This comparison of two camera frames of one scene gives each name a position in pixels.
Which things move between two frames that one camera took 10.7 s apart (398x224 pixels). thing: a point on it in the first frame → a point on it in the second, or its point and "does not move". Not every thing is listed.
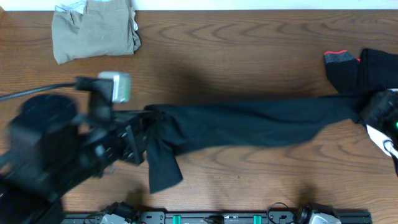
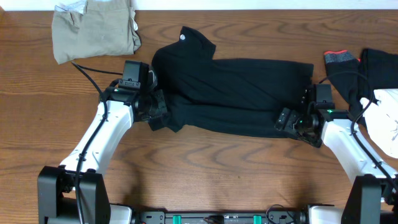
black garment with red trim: x=375 y=70 does not move
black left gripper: x=132 y=139 → x=158 y=104
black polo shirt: x=171 y=129 → x=224 y=97
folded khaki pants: x=94 y=28 does not move
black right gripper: x=385 y=104 → x=289 y=125
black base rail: x=124 y=214 does not move
